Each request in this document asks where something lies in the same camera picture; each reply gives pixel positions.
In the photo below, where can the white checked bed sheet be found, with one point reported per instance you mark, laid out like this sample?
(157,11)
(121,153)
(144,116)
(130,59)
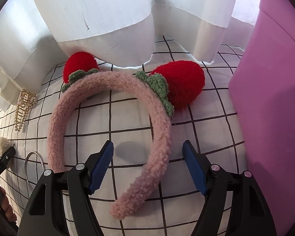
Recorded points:
(127,118)

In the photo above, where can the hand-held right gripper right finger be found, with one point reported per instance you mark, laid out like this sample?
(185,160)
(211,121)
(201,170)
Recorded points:
(195,167)

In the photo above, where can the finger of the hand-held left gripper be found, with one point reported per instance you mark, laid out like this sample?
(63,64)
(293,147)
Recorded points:
(7,156)

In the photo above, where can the white curtain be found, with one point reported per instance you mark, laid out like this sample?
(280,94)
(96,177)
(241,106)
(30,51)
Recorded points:
(113,17)

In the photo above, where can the pink fuzzy strawberry headband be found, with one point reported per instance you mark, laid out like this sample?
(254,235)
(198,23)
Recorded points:
(159,137)

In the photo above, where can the purple plastic bin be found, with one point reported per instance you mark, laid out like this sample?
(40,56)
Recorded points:
(272,103)

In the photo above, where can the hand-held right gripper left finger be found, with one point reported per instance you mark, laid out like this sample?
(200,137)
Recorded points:
(102,167)

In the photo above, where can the gold pearl hair claw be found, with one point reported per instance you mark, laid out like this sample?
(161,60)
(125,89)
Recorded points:
(22,110)

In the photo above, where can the beige fuzzy hair clip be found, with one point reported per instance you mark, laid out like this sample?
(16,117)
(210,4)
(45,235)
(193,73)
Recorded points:
(1,144)

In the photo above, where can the person's left hand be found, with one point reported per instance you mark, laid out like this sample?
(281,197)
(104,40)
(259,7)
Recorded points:
(6,205)

